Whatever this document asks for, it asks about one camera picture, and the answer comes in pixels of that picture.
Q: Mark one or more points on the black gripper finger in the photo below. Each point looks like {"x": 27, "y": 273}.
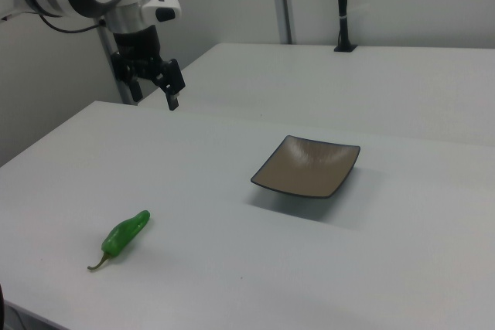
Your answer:
{"x": 173, "y": 80}
{"x": 136, "y": 92}

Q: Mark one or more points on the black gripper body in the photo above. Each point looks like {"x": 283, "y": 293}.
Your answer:
{"x": 137, "y": 50}

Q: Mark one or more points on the green chili pepper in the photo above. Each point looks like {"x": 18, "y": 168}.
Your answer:
{"x": 123, "y": 232}

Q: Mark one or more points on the square brown ceramic plate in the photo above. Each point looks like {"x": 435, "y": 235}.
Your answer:
{"x": 307, "y": 167}

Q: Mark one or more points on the black pole with base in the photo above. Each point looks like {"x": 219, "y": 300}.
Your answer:
{"x": 342, "y": 1}

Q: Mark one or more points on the grey aluminium frame post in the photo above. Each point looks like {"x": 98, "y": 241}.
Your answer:
{"x": 116, "y": 86}
{"x": 281, "y": 1}

